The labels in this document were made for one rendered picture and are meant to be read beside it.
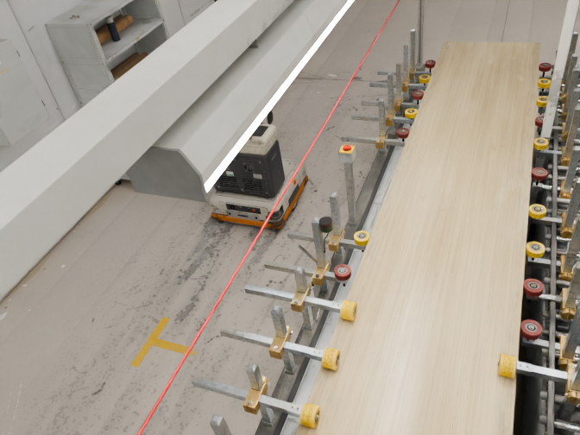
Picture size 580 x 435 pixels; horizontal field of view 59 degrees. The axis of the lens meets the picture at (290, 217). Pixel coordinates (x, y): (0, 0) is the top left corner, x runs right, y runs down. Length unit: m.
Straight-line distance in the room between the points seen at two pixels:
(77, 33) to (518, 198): 3.30
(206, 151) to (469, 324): 1.77
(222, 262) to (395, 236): 1.72
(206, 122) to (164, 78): 0.09
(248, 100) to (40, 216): 0.38
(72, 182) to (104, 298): 3.57
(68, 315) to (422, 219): 2.62
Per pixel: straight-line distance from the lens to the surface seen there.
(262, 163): 3.75
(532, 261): 2.69
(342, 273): 2.46
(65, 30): 4.49
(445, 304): 2.35
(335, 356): 2.09
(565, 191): 3.12
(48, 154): 0.56
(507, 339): 2.27
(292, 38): 0.94
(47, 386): 3.79
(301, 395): 2.43
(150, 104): 0.61
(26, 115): 4.16
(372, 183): 3.30
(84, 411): 3.54
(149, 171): 0.70
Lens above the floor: 2.71
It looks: 40 degrees down
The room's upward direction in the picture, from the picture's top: 11 degrees counter-clockwise
